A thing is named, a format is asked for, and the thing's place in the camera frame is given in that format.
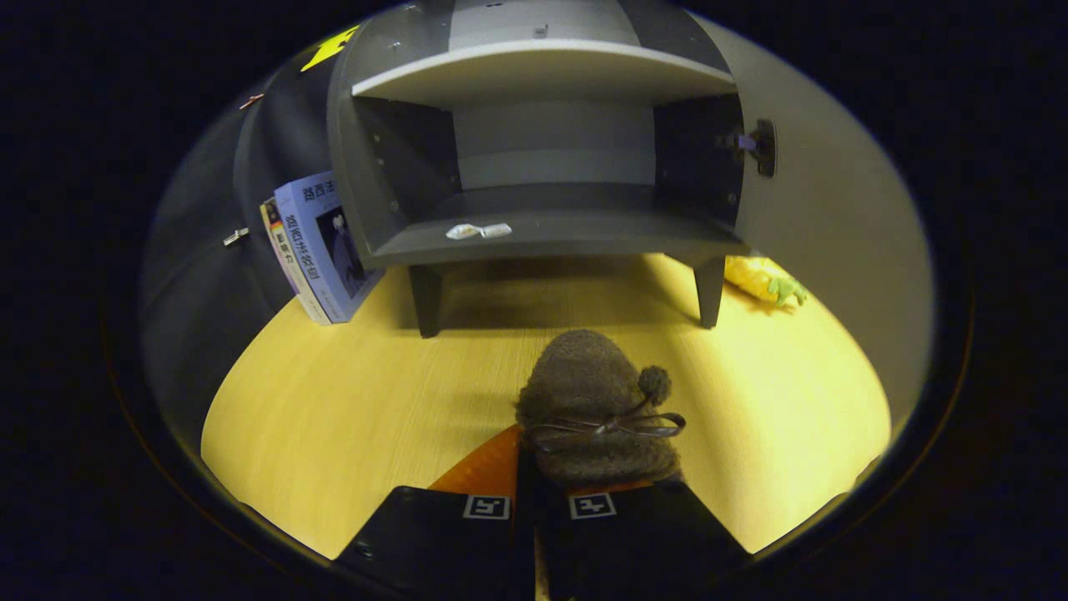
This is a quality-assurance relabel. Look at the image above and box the dark grey shoe cabinet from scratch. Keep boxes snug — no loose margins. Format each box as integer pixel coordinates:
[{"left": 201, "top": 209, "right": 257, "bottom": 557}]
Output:
[{"left": 327, "top": 0, "right": 752, "bottom": 339}]

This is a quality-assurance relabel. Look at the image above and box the black backdrop cloth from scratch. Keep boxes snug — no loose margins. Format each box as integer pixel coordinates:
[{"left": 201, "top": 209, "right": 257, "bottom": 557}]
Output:
[{"left": 140, "top": 23, "right": 393, "bottom": 452}]

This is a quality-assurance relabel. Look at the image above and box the brown knitted shoe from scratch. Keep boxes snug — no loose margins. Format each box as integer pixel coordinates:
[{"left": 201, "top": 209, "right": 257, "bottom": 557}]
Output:
[{"left": 515, "top": 329, "right": 687, "bottom": 489}]

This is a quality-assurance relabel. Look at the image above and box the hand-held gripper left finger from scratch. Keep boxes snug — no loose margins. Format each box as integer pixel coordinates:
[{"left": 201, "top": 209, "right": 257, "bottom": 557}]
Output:
[{"left": 334, "top": 424, "right": 535, "bottom": 601}]

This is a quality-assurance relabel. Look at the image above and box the yellow green plush toy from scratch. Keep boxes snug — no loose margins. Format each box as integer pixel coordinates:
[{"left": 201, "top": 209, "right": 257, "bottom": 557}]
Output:
[{"left": 723, "top": 255, "right": 809, "bottom": 308}]

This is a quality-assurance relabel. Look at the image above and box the blue cover book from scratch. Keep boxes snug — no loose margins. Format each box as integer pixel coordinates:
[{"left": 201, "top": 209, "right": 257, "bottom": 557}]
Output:
[{"left": 274, "top": 171, "right": 386, "bottom": 325}]

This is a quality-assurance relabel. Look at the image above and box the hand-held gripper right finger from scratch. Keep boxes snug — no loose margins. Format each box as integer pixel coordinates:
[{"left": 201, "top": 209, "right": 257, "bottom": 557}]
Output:
[{"left": 534, "top": 477, "right": 752, "bottom": 601}]

